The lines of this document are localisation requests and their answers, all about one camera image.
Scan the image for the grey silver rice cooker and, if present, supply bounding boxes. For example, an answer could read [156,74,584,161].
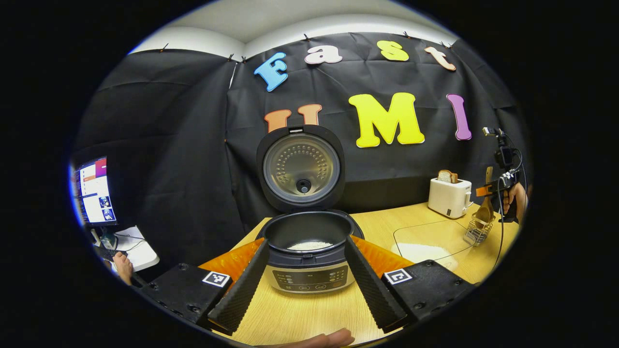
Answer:
[255,125,364,294]

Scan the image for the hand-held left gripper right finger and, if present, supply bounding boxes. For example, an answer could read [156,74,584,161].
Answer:
[344,235,477,334]

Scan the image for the white side desk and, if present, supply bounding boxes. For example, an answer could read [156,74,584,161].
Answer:
[94,226,160,272]

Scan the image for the clear chopstick holder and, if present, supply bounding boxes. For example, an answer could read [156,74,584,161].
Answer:
[463,218,495,247]

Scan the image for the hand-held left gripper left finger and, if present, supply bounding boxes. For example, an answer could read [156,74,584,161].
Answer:
[140,238,270,336]

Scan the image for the white rice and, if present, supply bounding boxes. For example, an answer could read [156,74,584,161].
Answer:
[397,243,457,266]
[287,241,334,251]

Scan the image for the white toaster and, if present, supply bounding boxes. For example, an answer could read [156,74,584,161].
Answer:
[428,177,473,219]

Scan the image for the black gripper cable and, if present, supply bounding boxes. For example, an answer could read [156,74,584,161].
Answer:
[492,145,529,271]

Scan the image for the computer monitor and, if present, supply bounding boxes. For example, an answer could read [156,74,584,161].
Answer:
[73,156,119,228]

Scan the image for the black backdrop cloth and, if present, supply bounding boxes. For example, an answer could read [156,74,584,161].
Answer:
[73,31,532,271]

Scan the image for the wooden spoon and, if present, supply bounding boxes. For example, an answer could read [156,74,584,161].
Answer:
[473,166,496,230]

